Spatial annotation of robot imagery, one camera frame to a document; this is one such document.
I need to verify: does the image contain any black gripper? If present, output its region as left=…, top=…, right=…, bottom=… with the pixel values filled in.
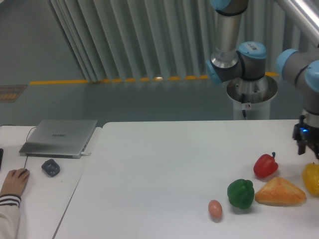
left=292, top=115, right=319, bottom=155

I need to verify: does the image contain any triangular orange bread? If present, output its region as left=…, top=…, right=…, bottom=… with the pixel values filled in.
left=255, top=177, right=307, bottom=206

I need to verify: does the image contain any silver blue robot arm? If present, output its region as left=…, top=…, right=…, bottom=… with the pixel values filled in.
left=206, top=0, right=319, bottom=155

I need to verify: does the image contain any white striped sleeve forearm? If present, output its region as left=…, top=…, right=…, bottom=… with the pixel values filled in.
left=0, top=194, right=21, bottom=239

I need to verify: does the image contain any person's hand on mouse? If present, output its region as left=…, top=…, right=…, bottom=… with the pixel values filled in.
left=0, top=168, right=30, bottom=197

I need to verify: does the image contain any yellow bell pepper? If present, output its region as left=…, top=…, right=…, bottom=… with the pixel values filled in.
left=302, top=163, right=319, bottom=197

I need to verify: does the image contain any red bell pepper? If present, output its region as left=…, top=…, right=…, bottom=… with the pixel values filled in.
left=253, top=152, right=279, bottom=178

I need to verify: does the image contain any green bell pepper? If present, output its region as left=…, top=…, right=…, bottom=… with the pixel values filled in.
left=227, top=179, right=255, bottom=209

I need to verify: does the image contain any brown egg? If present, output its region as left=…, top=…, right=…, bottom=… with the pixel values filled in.
left=208, top=200, right=222, bottom=219

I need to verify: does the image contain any white laptop plug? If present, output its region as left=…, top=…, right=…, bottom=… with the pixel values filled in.
left=81, top=152, right=91, bottom=156

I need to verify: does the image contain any silver closed laptop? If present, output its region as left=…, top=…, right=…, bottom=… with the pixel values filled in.
left=19, top=119, right=98, bottom=158

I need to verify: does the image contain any dark grey small case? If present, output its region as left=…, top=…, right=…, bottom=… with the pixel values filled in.
left=41, top=159, right=60, bottom=177

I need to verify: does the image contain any black keyboard edge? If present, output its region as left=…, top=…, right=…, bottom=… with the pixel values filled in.
left=0, top=148, right=4, bottom=170

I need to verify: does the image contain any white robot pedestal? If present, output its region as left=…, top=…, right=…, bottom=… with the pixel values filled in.
left=226, top=75, right=278, bottom=120

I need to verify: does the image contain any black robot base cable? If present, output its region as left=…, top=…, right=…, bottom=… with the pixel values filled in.
left=240, top=93, right=248, bottom=120

